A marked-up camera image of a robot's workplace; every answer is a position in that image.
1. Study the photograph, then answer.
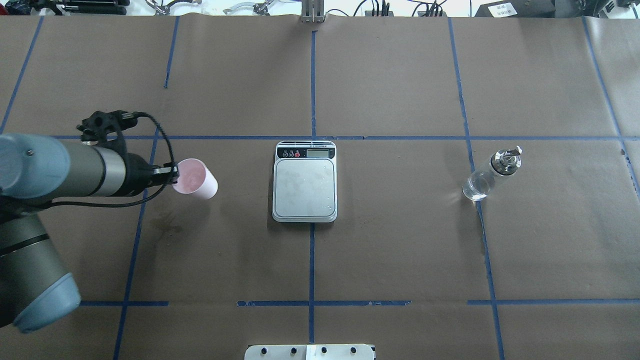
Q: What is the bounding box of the aluminium frame post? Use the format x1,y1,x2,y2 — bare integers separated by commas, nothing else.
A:
300,0,326,24

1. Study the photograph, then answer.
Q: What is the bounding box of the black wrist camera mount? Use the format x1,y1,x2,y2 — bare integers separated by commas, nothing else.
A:
77,110,138,154

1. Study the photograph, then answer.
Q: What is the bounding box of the black box with label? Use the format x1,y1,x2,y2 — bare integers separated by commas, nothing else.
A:
473,0,556,18

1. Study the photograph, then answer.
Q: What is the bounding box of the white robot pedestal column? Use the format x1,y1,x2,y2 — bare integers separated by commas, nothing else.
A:
244,343,377,360

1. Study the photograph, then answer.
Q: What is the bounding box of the silver digital kitchen scale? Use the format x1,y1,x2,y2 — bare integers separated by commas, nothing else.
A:
271,140,338,223

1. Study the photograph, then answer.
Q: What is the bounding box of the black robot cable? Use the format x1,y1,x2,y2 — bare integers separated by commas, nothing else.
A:
40,113,177,209

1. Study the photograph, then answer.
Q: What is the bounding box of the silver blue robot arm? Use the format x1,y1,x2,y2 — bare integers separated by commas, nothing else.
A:
0,133,179,334

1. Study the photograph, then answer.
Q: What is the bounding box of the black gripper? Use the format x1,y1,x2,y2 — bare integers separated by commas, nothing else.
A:
124,152,179,197

